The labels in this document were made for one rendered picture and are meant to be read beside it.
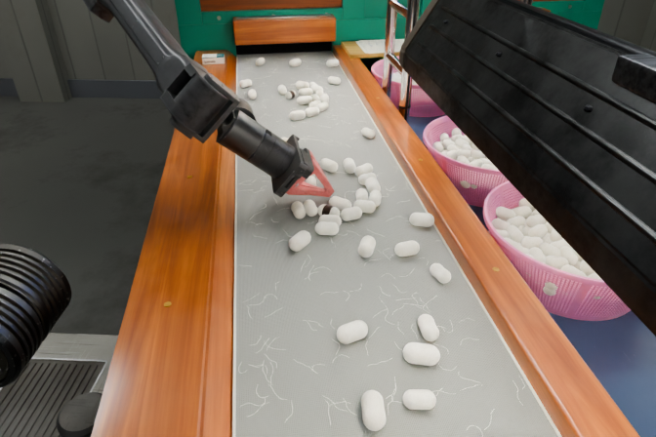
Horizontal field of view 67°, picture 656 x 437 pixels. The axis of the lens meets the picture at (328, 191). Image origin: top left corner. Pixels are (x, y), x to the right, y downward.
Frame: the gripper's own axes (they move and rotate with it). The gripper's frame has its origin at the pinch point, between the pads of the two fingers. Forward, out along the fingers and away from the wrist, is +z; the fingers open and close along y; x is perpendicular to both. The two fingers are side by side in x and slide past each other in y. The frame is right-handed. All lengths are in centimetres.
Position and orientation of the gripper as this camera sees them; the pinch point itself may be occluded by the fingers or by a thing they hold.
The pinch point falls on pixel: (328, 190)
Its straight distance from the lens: 79.9
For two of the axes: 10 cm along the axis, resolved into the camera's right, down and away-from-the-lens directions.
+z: 7.5, 4.9, 4.6
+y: -1.7, -5.2, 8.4
